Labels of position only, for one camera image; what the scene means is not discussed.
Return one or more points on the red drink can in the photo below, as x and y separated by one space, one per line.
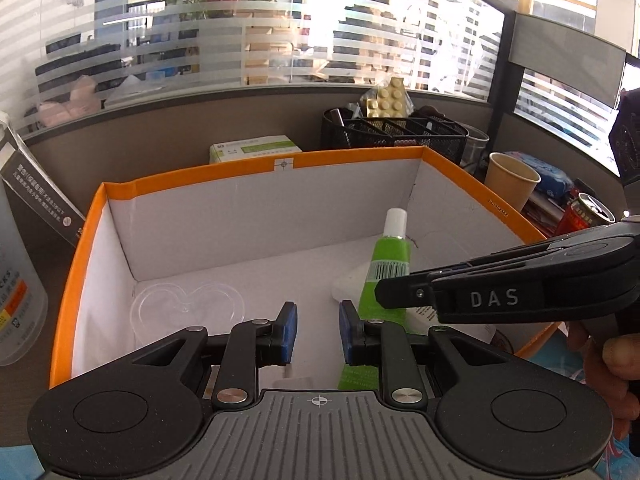
580 215

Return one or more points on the clear glass cup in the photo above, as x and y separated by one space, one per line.
477 145

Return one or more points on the orange cardboard box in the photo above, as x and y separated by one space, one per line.
240 230

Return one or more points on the gold pill blister pack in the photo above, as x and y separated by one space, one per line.
374 107

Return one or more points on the blue printed desk mat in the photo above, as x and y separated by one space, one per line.
562 365

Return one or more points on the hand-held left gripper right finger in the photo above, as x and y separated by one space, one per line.
347 330

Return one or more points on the beige paper cup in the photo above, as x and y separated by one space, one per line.
510 185

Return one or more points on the blue tissue packet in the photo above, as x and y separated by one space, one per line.
550 177

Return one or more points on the clear heart-shaped plastic container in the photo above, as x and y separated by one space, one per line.
165 310

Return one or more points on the yellow building brick plate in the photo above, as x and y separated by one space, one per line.
392 95

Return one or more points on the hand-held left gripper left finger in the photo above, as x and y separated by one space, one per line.
287 330

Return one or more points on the green tube with white cap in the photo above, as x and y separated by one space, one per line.
390 260

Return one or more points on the dark printed card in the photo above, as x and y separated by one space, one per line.
35 185

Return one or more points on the green white cardboard box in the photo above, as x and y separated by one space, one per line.
255 147

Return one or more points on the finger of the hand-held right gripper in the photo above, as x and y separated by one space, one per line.
575 242
500 297

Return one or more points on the person's right hand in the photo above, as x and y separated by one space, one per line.
617 360

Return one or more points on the black mesh desk organizer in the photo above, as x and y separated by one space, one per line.
380 135

